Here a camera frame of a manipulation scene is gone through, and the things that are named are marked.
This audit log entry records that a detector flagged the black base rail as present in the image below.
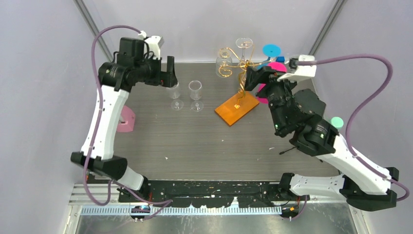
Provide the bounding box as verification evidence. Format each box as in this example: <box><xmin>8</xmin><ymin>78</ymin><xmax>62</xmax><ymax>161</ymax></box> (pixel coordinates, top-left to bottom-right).
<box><xmin>117</xmin><ymin>179</ymin><xmax>310</xmax><ymax>208</ymax></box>

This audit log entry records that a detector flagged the blue wine glass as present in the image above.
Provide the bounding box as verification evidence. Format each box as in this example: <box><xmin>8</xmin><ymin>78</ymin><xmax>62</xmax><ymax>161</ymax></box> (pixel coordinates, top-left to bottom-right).
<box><xmin>257</xmin><ymin>44</ymin><xmax>282</xmax><ymax>69</ymax></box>

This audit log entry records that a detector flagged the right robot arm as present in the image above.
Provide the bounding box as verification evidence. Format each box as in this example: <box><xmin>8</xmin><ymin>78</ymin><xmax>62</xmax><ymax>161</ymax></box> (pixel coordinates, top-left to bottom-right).
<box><xmin>244</xmin><ymin>66</ymin><xmax>399</xmax><ymax>212</ymax></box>

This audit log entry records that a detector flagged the pink wine glass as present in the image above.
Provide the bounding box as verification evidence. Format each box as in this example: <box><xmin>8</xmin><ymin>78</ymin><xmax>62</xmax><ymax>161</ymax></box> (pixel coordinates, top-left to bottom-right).
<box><xmin>257</xmin><ymin>61</ymin><xmax>287</xmax><ymax>104</ymax></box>

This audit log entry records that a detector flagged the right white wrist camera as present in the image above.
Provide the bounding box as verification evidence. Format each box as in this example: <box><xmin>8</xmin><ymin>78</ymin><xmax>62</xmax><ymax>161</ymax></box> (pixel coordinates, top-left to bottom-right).
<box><xmin>277</xmin><ymin>55</ymin><xmax>317</xmax><ymax>83</ymax></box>

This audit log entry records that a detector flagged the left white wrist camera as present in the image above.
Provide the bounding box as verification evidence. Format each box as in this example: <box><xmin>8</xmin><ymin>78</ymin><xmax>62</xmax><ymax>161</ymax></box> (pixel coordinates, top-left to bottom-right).
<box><xmin>138</xmin><ymin>31</ymin><xmax>164</xmax><ymax>59</ymax></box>

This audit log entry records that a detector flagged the orange wooden rack base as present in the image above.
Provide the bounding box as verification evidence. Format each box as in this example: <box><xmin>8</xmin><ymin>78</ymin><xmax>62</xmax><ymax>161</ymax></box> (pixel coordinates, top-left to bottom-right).
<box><xmin>214</xmin><ymin>92</ymin><xmax>260</xmax><ymax>127</ymax></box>

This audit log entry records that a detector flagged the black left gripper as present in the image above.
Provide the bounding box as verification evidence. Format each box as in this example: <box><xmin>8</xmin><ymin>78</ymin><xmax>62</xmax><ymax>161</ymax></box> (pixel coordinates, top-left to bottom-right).
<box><xmin>134</xmin><ymin>53</ymin><xmax>177</xmax><ymax>87</ymax></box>

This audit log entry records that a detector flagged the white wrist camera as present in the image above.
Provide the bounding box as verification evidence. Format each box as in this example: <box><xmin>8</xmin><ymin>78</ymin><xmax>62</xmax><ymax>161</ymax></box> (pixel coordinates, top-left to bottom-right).
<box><xmin>277</xmin><ymin>55</ymin><xmax>317</xmax><ymax>83</ymax></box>
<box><xmin>138</xmin><ymin>31</ymin><xmax>164</xmax><ymax>59</ymax></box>

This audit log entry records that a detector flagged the mint green bottle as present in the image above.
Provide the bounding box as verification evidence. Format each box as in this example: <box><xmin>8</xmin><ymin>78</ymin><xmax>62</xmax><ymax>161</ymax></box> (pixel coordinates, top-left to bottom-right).
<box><xmin>330</xmin><ymin>117</ymin><xmax>344</xmax><ymax>130</ymax></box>

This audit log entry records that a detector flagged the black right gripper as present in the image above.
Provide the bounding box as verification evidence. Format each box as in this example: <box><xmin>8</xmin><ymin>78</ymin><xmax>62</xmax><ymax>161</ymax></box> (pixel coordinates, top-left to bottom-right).
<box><xmin>241</xmin><ymin>64</ymin><xmax>298</xmax><ymax>131</ymax></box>

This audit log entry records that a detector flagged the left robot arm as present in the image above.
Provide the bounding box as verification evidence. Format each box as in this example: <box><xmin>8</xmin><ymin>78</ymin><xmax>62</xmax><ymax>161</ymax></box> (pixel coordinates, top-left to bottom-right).
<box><xmin>71</xmin><ymin>36</ymin><xmax>178</xmax><ymax>202</ymax></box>

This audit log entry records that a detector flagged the gold wire wine glass rack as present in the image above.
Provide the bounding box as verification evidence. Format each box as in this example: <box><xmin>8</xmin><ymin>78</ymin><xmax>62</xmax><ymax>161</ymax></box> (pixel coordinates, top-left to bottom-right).
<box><xmin>225</xmin><ymin>45</ymin><xmax>260</xmax><ymax>94</ymax></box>

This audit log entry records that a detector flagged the pink wedge stand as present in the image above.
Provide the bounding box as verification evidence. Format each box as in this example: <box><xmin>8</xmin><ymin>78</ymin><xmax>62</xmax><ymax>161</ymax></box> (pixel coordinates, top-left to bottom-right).
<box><xmin>116</xmin><ymin>105</ymin><xmax>135</xmax><ymax>133</ymax></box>

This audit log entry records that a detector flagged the clear wine glass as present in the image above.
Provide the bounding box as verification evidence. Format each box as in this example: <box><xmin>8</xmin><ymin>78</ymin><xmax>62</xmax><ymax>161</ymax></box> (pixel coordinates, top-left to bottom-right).
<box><xmin>188</xmin><ymin>80</ymin><xmax>204</xmax><ymax>112</ymax></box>
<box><xmin>166</xmin><ymin>83</ymin><xmax>184</xmax><ymax>111</ymax></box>

